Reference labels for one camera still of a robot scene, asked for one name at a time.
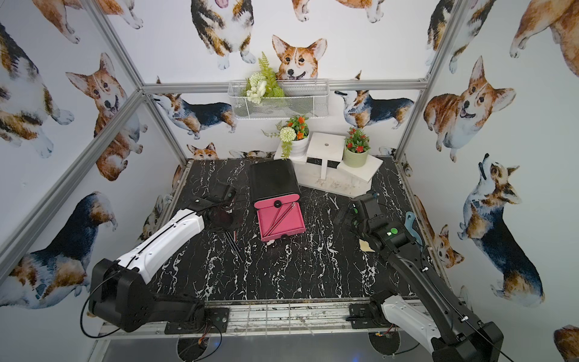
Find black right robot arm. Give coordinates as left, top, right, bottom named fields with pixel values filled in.
left=336, top=193, right=504, bottom=361

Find white wooden stand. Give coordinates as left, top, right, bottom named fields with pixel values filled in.
left=288, top=132, right=383, bottom=198

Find pink top drawer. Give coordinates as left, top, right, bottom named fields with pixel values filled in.
left=253, top=194, right=300, bottom=210

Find green fern with white flowers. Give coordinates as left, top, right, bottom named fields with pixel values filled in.
left=241, top=53, right=285, bottom=105

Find dark blue pencil left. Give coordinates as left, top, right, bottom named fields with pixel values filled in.
left=226, top=231, right=244, bottom=260

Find red pencil group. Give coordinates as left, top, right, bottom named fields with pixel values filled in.
left=268, top=203, right=295, bottom=235

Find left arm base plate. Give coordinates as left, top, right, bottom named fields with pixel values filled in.
left=164, top=308, right=230, bottom=335

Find teal plastic scoop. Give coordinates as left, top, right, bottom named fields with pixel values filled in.
left=404, top=211, right=425, bottom=249

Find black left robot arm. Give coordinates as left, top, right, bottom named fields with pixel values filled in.
left=81, top=183, right=250, bottom=333

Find white pot orange flowers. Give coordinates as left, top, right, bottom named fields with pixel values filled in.
left=262, top=116, right=310, bottom=159

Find green pot red flowers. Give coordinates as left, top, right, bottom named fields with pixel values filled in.
left=343, top=128, right=370, bottom=168

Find black drawer cabinet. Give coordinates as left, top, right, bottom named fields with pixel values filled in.
left=249, top=159, right=301, bottom=203

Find white wire basket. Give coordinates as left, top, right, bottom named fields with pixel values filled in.
left=228, top=79, right=330, bottom=120

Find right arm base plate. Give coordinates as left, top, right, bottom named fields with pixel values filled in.
left=345, top=301, right=391, bottom=330

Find yellow sticky note pad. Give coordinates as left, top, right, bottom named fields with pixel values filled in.
left=359, top=239, right=375, bottom=253

